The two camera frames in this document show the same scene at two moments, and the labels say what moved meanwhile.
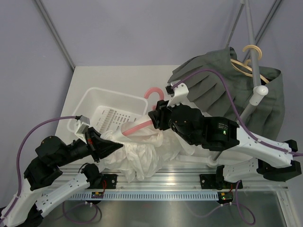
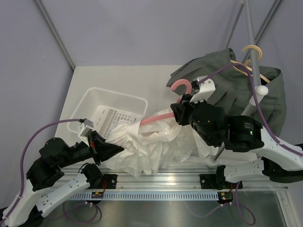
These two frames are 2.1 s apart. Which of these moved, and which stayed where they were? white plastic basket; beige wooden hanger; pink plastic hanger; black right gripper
Moved: black right gripper; pink plastic hanger
Stayed: white plastic basket; beige wooden hanger
